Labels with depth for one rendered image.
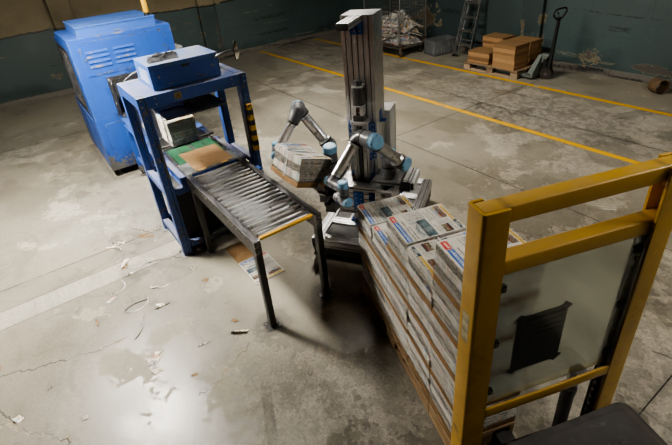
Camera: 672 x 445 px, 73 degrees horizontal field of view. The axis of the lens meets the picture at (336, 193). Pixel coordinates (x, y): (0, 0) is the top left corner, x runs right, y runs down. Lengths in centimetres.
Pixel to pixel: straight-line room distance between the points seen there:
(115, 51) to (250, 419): 454
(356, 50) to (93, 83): 365
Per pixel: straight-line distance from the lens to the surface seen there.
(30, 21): 1128
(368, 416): 308
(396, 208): 324
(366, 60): 353
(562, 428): 222
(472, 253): 143
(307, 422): 309
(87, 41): 618
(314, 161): 332
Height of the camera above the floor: 256
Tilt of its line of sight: 30 degrees down
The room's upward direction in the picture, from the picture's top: 5 degrees counter-clockwise
